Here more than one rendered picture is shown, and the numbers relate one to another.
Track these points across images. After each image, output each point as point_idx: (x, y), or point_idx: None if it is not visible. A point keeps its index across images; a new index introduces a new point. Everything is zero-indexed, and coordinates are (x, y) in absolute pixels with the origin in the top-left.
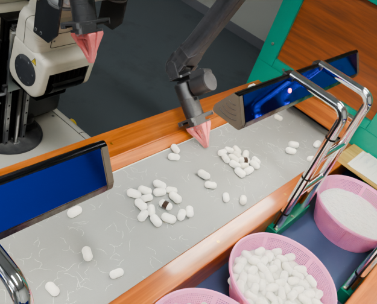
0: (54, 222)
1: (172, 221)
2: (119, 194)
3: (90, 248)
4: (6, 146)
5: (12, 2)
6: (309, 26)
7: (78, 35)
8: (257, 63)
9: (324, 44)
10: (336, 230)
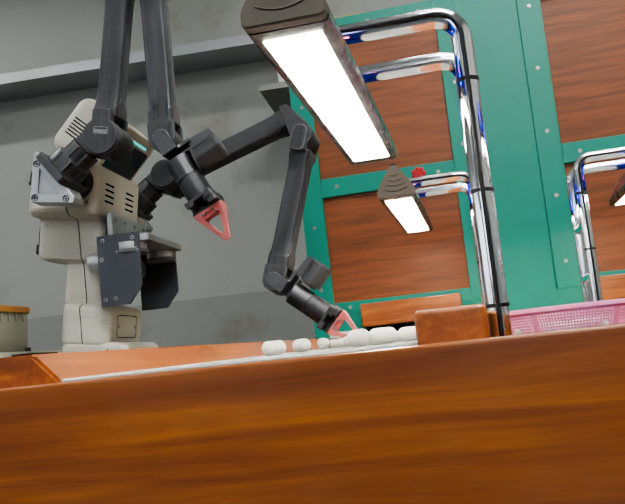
0: (316, 350)
1: None
2: (339, 347)
3: None
4: None
5: (12, 351)
6: (348, 249)
7: (204, 213)
8: (316, 323)
9: (373, 254)
10: None
